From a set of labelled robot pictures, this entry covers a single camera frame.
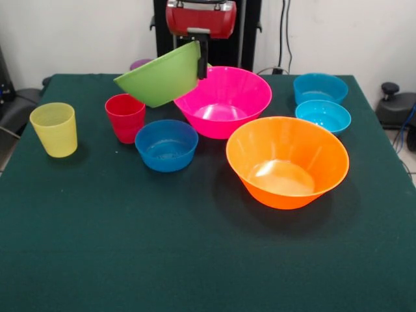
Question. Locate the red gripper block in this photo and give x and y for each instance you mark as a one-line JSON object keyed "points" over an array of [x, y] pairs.
{"points": [[201, 19]]}

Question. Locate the pink plastic bowl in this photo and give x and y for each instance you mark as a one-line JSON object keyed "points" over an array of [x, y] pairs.
{"points": [[227, 97]]}

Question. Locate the large green plastic bowl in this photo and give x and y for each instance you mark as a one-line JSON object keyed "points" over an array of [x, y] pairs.
{"points": [[159, 78]]}

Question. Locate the purple plastic cup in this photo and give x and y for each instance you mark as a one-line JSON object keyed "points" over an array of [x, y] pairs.
{"points": [[139, 64]]}

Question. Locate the orange plastic bowl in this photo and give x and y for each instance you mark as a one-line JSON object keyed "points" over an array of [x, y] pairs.
{"points": [[286, 156]]}

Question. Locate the red plastic cup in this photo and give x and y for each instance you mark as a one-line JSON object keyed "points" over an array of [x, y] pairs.
{"points": [[125, 120]]}

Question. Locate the light blue plastic bowl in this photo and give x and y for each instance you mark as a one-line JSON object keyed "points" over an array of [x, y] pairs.
{"points": [[323, 115]]}

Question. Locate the yellow plastic cup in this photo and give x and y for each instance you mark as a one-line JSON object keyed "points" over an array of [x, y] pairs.
{"points": [[55, 133]]}

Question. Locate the black floor stand base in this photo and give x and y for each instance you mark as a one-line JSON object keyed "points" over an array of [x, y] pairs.
{"points": [[19, 107], [396, 109]]}

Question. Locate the black equipment box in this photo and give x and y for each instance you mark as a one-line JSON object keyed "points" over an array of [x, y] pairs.
{"points": [[6, 81]]}

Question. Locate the dark green tablecloth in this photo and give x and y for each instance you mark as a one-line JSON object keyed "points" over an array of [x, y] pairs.
{"points": [[130, 243]]}

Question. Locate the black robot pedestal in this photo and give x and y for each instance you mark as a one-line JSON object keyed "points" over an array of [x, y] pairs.
{"points": [[224, 52]]}

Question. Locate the black wall plug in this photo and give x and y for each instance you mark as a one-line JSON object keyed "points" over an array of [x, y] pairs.
{"points": [[277, 70]]}

